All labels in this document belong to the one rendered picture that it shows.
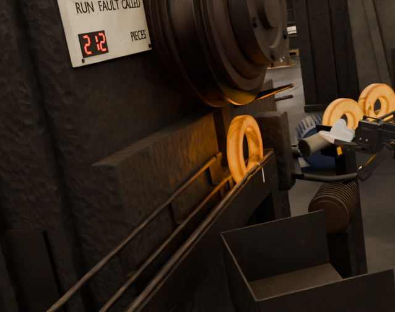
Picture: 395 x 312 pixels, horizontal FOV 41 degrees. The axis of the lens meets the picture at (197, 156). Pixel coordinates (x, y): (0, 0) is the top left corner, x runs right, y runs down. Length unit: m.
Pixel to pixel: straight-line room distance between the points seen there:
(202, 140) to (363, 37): 2.88
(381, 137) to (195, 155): 0.48
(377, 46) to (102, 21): 3.11
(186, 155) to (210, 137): 0.14
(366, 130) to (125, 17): 0.67
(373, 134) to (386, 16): 2.65
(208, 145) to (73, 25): 0.51
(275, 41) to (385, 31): 2.69
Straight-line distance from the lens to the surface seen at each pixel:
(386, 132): 1.41
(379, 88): 1.85
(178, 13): 1.16
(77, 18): 1.02
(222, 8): 1.18
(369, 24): 4.02
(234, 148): 1.31
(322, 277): 1.03
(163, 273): 0.97
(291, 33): 12.14
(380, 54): 4.01
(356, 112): 1.79
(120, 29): 1.12
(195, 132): 1.28
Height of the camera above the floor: 1.10
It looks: 14 degrees down
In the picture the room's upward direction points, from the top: 10 degrees counter-clockwise
